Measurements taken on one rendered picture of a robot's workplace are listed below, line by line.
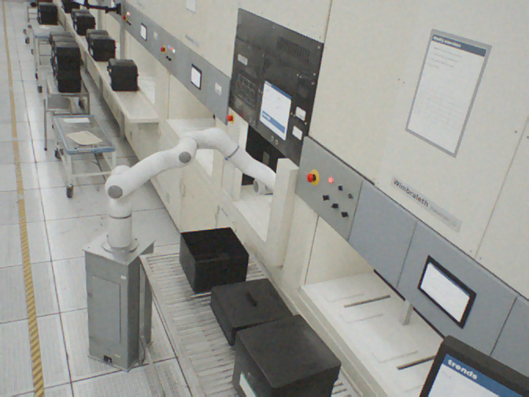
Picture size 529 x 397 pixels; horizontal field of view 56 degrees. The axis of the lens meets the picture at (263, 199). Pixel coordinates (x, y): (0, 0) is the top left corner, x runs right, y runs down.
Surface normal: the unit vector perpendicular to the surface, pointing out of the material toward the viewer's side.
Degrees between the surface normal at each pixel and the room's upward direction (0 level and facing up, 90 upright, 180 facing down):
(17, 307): 0
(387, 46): 90
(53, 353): 0
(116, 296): 90
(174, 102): 90
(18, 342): 0
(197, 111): 90
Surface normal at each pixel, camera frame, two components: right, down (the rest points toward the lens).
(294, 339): 0.12, -0.88
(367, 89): -0.90, 0.10
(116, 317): -0.33, 0.39
